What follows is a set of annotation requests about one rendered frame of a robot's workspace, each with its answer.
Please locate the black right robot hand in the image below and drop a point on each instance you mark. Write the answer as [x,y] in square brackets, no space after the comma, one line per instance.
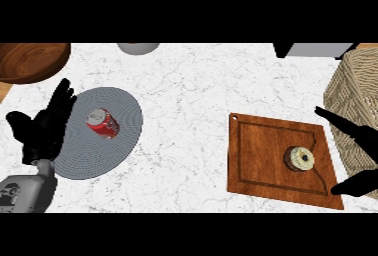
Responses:
[362,133]

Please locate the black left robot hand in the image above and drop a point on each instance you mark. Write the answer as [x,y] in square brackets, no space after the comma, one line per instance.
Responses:
[45,131]

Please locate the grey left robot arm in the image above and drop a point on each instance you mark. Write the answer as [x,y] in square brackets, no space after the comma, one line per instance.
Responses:
[27,193]

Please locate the beige wicker basket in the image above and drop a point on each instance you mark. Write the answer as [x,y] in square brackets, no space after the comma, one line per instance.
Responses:
[352,100]

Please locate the brown wooden cutting board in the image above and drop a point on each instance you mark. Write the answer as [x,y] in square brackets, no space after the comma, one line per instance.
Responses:
[274,160]

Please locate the red soda can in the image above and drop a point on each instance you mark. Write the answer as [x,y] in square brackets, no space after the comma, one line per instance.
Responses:
[104,123]

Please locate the round grey placemat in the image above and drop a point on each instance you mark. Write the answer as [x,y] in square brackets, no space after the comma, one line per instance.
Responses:
[105,140]

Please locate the brown wooden bowl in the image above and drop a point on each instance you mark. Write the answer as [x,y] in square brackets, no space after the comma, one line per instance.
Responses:
[30,61]

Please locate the grey and black appliance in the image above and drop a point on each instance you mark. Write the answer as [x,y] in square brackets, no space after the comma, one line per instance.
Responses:
[315,49]

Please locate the grey round bowl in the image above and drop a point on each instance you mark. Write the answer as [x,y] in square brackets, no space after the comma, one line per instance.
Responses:
[138,47]

